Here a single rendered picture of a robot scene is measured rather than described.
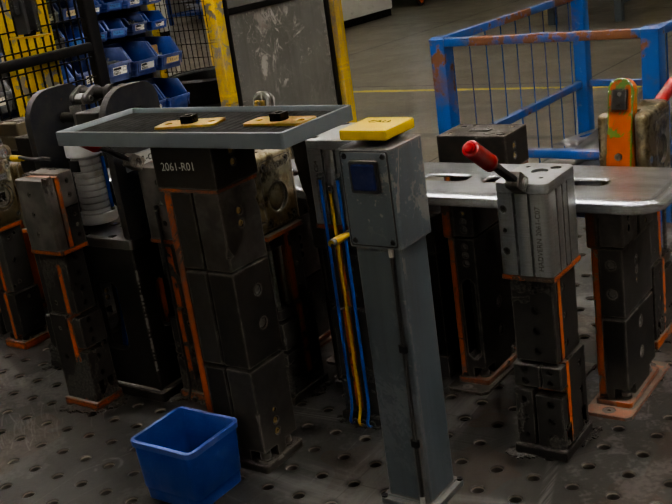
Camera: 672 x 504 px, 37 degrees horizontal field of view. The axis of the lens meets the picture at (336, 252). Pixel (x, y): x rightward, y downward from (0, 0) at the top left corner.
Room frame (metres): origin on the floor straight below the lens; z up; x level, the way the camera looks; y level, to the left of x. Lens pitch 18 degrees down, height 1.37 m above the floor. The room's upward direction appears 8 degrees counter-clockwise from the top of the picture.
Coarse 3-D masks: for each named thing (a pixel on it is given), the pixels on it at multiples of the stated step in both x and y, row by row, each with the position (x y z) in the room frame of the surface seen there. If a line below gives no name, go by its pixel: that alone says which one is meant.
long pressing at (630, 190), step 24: (432, 168) 1.45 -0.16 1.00; (456, 168) 1.43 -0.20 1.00; (480, 168) 1.41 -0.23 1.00; (576, 168) 1.34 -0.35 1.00; (600, 168) 1.32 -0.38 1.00; (624, 168) 1.30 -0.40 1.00; (648, 168) 1.28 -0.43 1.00; (432, 192) 1.31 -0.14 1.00; (456, 192) 1.29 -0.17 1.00; (480, 192) 1.29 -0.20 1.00; (576, 192) 1.22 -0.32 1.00; (600, 192) 1.21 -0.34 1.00; (624, 192) 1.19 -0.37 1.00; (648, 192) 1.18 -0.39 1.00
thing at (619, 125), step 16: (624, 80) 1.37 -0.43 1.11; (608, 96) 1.38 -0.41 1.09; (624, 96) 1.36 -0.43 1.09; (608, 112) 1.38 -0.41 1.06; (624, 112) 1.36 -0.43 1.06; (608, 128) 1.37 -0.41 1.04; (624, 128) 1.36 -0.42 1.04; (608, 144) 1.37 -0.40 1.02; (624, 144) 1.35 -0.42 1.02; (608, 160) 1.36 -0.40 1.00; (624, 160) 1.35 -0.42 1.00
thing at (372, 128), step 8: (368, 120) 1.08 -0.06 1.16; (376, 120) 1.07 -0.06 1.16; (384, 120) 1.06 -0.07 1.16; (392, 120) 1.06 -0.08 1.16; (400, 120) 1.05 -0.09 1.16; (408, 120) 1.05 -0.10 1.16; (344, 128) 1.05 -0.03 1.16; (352, 128) 1.05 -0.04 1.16; (360, 128) 1.04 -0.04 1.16; (368, 128) 1.03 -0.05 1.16; (376, 128) 1.03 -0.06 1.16; (384, 128) 1.02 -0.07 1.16; (392, 128) 1.03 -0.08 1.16; (400, 128) 1.04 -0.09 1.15; (408, 128) 1.05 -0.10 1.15; (344, 136) 1.05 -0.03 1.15; (352, 136) 1.04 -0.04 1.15; (360, 136) 1.03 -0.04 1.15; (368, 136) 1.03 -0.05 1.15; (376, 136) 1.02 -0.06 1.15; (384, 136) 1.01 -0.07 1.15; (392, 136) 1.02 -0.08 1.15
